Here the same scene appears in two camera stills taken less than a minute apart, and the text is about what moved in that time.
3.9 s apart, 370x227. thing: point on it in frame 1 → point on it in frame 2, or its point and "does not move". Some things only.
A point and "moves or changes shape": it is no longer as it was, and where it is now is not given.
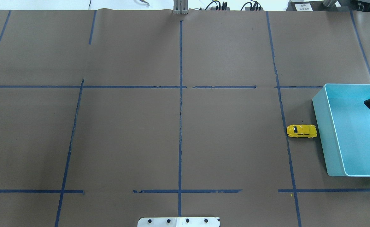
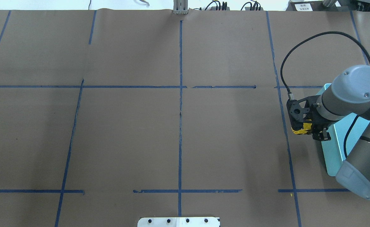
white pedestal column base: x=178 y=222 does not move
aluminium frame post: x=180 y=7 does not move
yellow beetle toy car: x=302 y=130 moves or changes shape
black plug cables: x=254 y=7 does not move
